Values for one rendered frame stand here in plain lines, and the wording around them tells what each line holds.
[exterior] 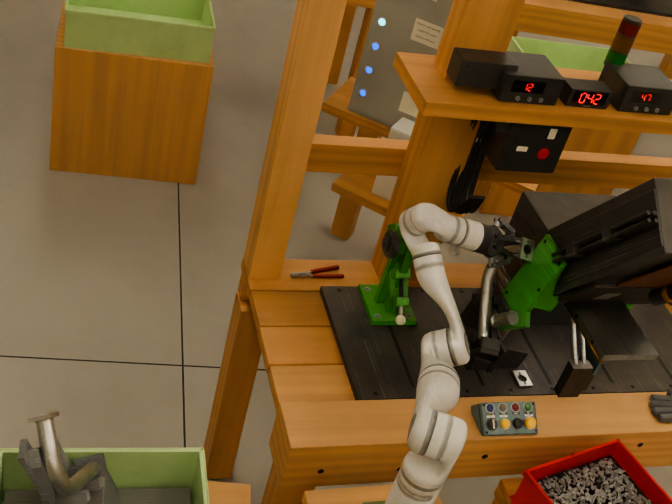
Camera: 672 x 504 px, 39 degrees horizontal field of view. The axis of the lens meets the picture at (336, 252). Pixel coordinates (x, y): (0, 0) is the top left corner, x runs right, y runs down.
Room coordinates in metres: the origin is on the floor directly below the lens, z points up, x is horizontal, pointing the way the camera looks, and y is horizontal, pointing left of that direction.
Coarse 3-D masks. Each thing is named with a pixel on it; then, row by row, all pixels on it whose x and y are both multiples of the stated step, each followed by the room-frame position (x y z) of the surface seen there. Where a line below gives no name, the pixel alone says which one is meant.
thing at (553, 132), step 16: (512, 128) 2.12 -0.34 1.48; (528, 128) 2.13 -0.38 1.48; (544, 128) 2.15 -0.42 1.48; (560, 128) 2.17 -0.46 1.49; (496, 144) 2.15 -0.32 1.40; (512, 144) 2.12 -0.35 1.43; (528, 144) 2.14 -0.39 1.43; (544, 144) 2.16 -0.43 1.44; (560, 144) 2.18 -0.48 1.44; (496, 160) 2.13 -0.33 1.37; (512, 160) 2.13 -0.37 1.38; (528, 160) 2.15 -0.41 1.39; (544, 160) 2.17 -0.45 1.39
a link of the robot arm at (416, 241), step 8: (400, 216) 1.90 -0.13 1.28; (408, 216) 1.88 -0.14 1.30; (400, 224) 1.89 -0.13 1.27; (408, 224) 1.87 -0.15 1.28; (408, 232) 1.87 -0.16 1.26; (416, 232) 1.86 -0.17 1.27; (424, 232) 1.87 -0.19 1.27; (408, 240) 1.86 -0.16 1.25; (416, 240) 1.87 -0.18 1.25; (424, 240) 1.88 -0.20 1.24; (408, 248) 1.85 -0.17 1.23; (416, 248) 1.83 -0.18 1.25; (424, 248) 1.82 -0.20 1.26; (432, 248) 1.82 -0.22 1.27; (416, 256) 1.81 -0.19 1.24
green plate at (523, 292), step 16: (544, 240) 2.00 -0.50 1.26; (544, 256) 1.97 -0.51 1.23; (560, 256) 1.93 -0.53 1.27; (528, 272) 1.97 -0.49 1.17; (544, 272) 1.94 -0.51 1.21; (560, 272) 1.91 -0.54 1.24; (512, 288) 1.98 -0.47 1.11; (528, 288) 1.94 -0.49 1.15; (544, 288) 1.90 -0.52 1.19; (512, 304) 1.94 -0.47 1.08; (528, 304) 1.90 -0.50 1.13; (544, 304) 1.93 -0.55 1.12
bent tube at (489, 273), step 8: (528, 240) 2.02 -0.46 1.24; (512, 248) 2.02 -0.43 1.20; (520, 248) 1.99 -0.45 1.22; (528, 248) 2.02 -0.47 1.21; (496, 256) 2.05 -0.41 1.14; (520, 256) 1.98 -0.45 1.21; (528, 256) 1.99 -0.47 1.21; (488, 272) 2.03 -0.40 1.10; (488, 280) 2.02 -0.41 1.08; (488, 288) 2.00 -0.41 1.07; (488, 296) 1.99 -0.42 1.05; (480, 304) 1.98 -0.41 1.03; (488, 304) 1.97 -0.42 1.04; (480, 312) 1.96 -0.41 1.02; (488, 312) 1.95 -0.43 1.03; (480, 320) 1.94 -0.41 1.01; (488, 320) 1.94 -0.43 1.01; (480, 328) 1.92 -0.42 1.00; (488, 328) 1.92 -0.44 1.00; (480, 336) 1.90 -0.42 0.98; (488, 336) 1.91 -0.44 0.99
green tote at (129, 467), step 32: (0, 448) 1.17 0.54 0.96; (64, 448) 1.22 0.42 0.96; (96, 448) 1.24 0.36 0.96; (128, 448) 1.26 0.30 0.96; (160, 448) 1.29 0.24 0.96; (192, 448) 1.31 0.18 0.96; (0, 480) 1.12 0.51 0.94; (128, 480) 1.26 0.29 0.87; (160, 480) 1.28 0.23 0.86; (192, 480) 1.30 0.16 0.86
